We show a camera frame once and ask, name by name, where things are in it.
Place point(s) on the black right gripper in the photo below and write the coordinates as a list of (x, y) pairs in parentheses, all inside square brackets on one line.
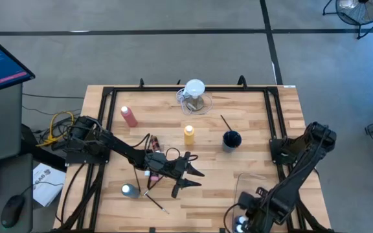
[(254, 207)]

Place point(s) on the black computer mouse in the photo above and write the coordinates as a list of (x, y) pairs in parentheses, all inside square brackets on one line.
[(11, 210)]

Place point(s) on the tall yellow paint bottle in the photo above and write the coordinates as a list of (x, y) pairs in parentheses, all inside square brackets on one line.
[(189, 137)]

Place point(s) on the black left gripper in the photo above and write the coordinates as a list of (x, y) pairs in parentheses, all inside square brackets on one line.
[(167, 166)]

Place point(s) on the white paper booklet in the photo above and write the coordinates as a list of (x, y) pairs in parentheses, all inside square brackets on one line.
[(47, 186)]

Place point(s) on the tall grey-blue paint bottle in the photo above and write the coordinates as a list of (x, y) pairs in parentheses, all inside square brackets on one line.
[(131, 191)]

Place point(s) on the black floor fan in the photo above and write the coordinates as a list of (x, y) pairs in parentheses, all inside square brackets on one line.
[(361, 11)]

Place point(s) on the pink paint bottle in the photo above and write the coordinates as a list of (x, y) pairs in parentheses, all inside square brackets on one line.
[(154, 177)]

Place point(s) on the grey-blue plastic cup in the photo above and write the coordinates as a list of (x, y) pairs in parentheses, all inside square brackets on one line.
[(232, 139)]

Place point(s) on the clear plastic bin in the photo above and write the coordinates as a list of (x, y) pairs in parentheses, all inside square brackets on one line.
[(248, 181)]

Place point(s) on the light blue paint bottle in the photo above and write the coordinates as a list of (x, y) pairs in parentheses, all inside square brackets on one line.
[(241, 220)]

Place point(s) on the dark blue paint bottle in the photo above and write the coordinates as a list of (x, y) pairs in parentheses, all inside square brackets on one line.
[(238, 228)]

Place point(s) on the black aluminium table frame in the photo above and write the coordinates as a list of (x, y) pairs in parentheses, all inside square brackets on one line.
[(186, 88)]

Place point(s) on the tall red paint bottle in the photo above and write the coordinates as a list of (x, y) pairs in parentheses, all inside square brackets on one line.
[(129, 118)]

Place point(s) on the terracotta paint bottle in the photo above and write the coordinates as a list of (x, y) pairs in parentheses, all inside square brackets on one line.
[(155, 144)]

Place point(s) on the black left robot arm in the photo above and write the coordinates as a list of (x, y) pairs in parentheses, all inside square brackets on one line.
[(121, 149)]

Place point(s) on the white mushroom lamp metal base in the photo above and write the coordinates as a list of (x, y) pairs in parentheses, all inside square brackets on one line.
[(194, 87)]

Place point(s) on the black paintbrush silver ferrule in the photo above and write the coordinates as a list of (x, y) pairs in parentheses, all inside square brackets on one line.
[(137, 179), (156, 203), (151, 185), (225, 122)]

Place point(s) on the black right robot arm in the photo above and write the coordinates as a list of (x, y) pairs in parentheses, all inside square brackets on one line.
[(303, 161)]

